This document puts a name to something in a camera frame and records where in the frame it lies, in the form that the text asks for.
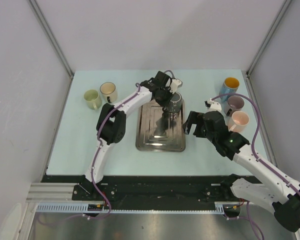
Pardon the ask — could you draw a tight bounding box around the right aluminium frame post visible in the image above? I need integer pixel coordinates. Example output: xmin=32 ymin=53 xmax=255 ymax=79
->
xmin=245 ymin=0 xmax=294 ymax=77

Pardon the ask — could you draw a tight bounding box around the purple mug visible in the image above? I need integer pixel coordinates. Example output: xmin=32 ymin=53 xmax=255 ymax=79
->
xmin=223 ymin=95 xmax=245 ymax=117

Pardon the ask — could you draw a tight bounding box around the steel tray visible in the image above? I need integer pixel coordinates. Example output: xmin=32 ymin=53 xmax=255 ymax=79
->
xmin=135 ymin=99 xmax=186 ymax=152

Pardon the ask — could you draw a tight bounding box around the aluminium profile bar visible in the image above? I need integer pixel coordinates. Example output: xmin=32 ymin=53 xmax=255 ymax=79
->
xmin=25 ymin=182 xmax=76 ymax=203

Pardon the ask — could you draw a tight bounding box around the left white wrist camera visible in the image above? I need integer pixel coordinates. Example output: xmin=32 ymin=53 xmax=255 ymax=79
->
xmin=169 ymin=78 xmax=183 ymax=94

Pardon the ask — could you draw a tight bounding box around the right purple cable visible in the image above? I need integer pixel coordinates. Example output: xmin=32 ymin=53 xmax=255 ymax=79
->
xmin=209 ymin=93 xmax=300 ymax=238

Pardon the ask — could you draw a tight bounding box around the dark grey mug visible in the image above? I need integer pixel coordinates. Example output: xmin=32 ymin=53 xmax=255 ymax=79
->
xmin=165 ymin=92 xmax=183 ymax=114

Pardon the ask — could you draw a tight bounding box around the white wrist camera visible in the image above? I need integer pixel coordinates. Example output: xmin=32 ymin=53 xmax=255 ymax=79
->
xmin=204 ymin=98 xmax=222 ymax=113
xmin=169 ymin=78 xmax=183 ymax=94

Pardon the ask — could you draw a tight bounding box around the aluminium frame post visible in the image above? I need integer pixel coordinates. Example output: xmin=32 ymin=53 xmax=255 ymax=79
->
xmin=245 ymin=0 xmax=294 ymax=77
xmin=26 ymin=0 xmax=74 ymax=80

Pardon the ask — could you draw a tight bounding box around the left aluminium frame post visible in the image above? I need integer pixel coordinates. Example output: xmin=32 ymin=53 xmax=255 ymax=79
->
xmin=26 ymin=0 xmax=74 ymax=80

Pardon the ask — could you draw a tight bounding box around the pink orange mug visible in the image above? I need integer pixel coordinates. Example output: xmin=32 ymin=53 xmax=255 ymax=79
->
xmin=227 ymin=111 xmax=250 ymax=133

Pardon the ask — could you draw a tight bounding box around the white slotted cable duct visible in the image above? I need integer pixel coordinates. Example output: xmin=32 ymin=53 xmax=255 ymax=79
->
xmin=35 ymin=201 xmax=239 ymax=215

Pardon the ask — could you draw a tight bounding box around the green mug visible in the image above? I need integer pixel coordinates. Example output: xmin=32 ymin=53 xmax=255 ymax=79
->
xmin=83 ymin=89 xmax=102 ymax=110

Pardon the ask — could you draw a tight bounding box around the cream mug black handle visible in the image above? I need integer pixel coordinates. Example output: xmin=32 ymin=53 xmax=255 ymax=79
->
xmin=100 ymin=82 xmax=118 ymax=104

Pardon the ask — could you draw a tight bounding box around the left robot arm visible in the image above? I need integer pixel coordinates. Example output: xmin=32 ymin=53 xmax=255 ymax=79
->
xmin=79 ymin=71 xmax=182 ymax=200

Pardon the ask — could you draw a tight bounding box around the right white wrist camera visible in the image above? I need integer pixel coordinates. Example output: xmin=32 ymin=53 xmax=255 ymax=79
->
xmin=204 ymin=98 xmax=222 ymax=113

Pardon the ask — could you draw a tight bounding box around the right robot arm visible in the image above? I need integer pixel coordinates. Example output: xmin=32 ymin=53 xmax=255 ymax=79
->
xmin=182 ymin=111 xmax=300 ymax=233

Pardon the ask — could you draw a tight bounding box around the blue butterfly mug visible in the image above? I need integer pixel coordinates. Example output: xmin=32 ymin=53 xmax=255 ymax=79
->
xmin=219 ymin=77 xmax=240 ymax=95

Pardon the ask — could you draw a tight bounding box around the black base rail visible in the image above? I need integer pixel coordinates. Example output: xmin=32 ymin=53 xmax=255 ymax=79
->
xmin=42 ymin=174 xmax=244 ymax=210

